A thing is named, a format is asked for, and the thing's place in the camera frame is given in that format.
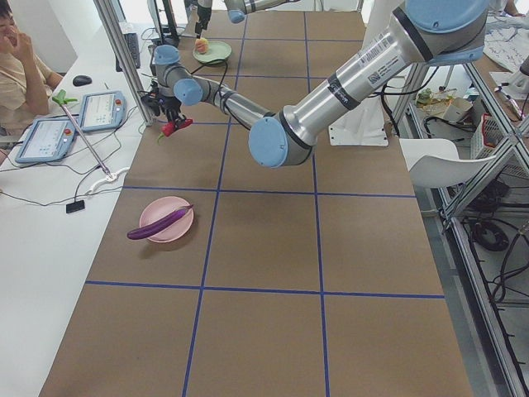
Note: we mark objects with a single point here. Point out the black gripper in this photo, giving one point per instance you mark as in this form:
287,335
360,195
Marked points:
170,107
201,16

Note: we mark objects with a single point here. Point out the red chili pepper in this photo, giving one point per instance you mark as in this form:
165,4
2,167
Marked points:
169,128

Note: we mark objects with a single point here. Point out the yellow green peach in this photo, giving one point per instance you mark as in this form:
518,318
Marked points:
201,45

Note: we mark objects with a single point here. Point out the purple eggplant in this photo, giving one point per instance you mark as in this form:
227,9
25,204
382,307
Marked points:
159,225

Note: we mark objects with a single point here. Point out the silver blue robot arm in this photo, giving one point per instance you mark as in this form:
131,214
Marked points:
428,32
236,9

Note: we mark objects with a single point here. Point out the light green plate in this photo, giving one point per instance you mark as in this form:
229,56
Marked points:
218,51

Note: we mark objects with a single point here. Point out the far teach pendant tablet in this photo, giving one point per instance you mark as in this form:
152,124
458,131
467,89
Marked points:
102,111

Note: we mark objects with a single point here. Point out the teach pendant tablet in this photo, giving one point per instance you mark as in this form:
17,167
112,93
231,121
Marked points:
102,111
48,139

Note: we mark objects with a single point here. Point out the black keyboard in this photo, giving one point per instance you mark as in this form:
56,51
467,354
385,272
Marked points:
132,45

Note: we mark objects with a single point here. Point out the black computer mouse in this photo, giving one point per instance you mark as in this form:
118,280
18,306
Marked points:
81,80

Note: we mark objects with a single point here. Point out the pink rod with green clip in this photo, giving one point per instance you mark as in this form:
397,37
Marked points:
61,99

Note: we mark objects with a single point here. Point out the near teach pendant tablet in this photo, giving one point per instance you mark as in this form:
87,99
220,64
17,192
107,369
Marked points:
48,139

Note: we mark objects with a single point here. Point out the small black box device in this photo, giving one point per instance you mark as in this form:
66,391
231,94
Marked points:
75,206

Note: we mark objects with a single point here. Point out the seated person beige shirt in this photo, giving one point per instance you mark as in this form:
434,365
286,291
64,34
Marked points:
26,81

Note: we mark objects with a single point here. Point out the white plastic chair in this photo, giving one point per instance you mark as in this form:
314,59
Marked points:
435,163

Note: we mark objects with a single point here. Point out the white basket crate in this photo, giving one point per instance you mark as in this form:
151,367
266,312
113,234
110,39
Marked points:
491,139

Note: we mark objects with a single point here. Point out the aluminium frame post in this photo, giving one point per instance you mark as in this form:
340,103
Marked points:
109,20

